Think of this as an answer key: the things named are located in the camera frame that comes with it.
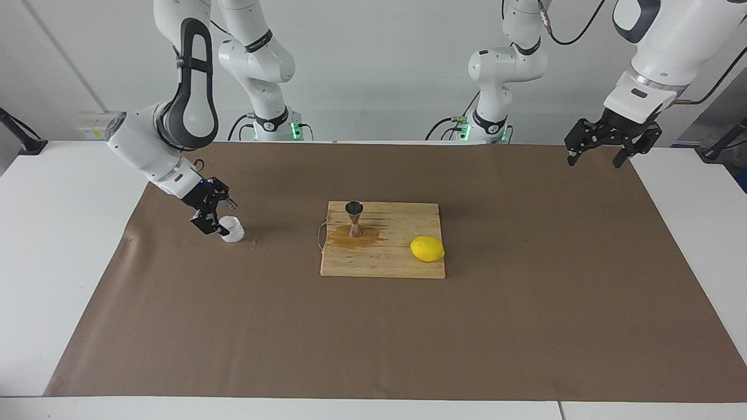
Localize small clear glass cup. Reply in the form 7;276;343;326
219;216;246;243

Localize steel cocktail jigger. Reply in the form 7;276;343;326
345;200;365;238

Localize wooden cutting board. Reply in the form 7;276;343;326
317;201;446;279

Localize yellow lemon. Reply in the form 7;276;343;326
410;236;445;263

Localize brown paper table mat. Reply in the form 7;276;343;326
44;142;747;403

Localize black right arm base cable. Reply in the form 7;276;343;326
228;114;257;141

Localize black arm base cable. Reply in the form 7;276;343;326
425;93;482;141
228;114;257;141

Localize black camera stand clamp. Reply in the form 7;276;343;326
0;108;48;155
697;117;747;164

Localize black left arm base cable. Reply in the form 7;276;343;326
425;93;482;141

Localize white wall socket box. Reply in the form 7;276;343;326
79;113;126;141

